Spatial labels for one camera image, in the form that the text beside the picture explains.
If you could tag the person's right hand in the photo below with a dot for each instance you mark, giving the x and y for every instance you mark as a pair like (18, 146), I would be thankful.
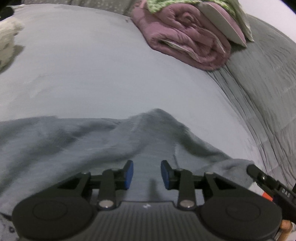
(285, 229)

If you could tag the green patterned cloth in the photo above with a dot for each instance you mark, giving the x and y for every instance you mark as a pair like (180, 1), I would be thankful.
(161, 4)

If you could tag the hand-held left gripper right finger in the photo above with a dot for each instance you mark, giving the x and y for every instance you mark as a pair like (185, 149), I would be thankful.
(165, 173)

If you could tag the grey quilted blanket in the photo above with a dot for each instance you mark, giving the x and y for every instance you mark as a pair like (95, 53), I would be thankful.
(266, 81)

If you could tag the folded mauve quilt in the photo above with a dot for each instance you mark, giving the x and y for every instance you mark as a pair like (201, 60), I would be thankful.
(180, 30)

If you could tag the orange book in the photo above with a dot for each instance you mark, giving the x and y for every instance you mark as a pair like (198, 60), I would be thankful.
(267, 197)

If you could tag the grey bed sheet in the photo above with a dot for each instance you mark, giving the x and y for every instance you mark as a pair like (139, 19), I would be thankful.
(81, 69)

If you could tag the black clothing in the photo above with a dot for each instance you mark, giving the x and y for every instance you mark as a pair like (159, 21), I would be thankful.
(5, 12)

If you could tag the white plush dog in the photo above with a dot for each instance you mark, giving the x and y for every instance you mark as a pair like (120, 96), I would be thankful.
(8, 39)

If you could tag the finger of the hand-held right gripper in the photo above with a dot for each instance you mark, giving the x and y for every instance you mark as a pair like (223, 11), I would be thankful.
(261, 177)

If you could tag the mauve and grey pillow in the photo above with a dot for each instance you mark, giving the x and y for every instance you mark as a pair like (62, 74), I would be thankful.
(222, 20)

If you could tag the grey knitted sweater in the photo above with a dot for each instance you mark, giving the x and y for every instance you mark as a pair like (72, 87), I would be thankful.
(69, 143)

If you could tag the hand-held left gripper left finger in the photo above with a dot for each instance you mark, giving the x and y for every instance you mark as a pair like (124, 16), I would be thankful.
(128, 173)

